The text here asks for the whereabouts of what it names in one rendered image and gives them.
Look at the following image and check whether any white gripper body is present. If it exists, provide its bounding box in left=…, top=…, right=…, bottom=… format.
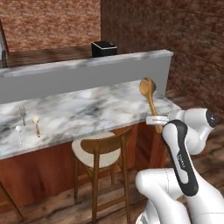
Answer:
left=145, top=115, right=171, bottom=127

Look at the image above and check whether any wooden stool with cream seat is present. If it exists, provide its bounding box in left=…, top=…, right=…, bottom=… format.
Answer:
left=71, top=127, right=134, bottom=224

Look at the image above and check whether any grey raised counter ledge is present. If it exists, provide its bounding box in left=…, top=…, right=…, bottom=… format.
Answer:
left=0, top=49, right=174, bottom=105

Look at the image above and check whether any metallic fork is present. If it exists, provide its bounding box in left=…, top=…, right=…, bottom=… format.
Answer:
left=18, top=105, right=27, bottom=127

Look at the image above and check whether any grey metal appliance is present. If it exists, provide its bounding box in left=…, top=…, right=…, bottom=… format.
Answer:
left=0, top=19, right=9, bottom=70

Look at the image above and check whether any metallic spoon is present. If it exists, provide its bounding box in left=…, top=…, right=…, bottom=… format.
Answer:
left=14, top=124, right=24, bottom=146

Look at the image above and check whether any large wooden spoon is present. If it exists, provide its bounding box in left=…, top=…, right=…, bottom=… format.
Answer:
left=138, top=76, right=165, bottom=135

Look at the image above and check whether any black box appliance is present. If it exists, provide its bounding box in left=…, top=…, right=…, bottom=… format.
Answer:
left=90, top=40, right=118, bottom=59

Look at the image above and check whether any small wooden spoon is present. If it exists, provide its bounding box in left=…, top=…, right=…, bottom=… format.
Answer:
left=31, top=115, right=42, bottom=138

